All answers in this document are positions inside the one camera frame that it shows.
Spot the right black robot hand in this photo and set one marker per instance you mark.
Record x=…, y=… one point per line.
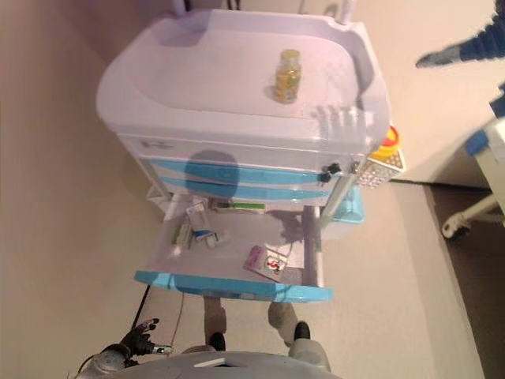
x=481, y=45

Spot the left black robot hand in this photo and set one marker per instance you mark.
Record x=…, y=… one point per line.
x=140, y=341

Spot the blue-fronted cart drawer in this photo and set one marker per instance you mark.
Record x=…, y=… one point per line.
x=276, y=193
x=276, y=173
x=236, y=290

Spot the yellow medicine bottle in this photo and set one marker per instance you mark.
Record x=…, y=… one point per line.
x=288, y=77

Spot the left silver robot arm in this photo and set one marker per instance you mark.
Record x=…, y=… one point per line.
x=102, y=363

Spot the green white medicine box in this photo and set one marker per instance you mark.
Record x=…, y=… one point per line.
x=181, y=235

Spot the flat blue white medicine box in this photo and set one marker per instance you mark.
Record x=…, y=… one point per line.
x=203, y=237

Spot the small white medicine box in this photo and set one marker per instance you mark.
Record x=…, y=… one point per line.
x=218, y=241

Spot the tall white blue medicine box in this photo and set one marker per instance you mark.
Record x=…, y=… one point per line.
x=196, y=216

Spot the pink medicine packet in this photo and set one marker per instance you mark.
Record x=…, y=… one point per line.
x=255, y=258

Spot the long green medicine box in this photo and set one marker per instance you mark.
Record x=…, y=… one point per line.
x=246, y=208

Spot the blue bed clip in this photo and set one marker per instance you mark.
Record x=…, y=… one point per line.
x=477, y=143

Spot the grey robot torso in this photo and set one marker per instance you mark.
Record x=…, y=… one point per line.
x=244, y=367

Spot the white hospital bed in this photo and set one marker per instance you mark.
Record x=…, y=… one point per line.
x=491, y=173

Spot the yellow sharps container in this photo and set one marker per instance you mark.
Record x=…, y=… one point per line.
x=388, y=144

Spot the metal IV pole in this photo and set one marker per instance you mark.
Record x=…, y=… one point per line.
x=348, y=10

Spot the white bag red print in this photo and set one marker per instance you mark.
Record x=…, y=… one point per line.
x=275, y=267

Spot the right silver robot leg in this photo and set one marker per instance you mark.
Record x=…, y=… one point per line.
x=296, y=339

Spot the white mesh basket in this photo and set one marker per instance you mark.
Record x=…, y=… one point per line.
x=380, y=171

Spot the white bed caster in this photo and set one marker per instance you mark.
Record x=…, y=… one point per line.
x=454, y=228

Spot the black cart keys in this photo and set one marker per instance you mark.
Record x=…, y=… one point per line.
x=329, y=171

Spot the light blue waste bin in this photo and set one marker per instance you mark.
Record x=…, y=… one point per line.
x=349, y=207

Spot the white medical cart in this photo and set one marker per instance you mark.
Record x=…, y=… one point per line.
x=217, y=71

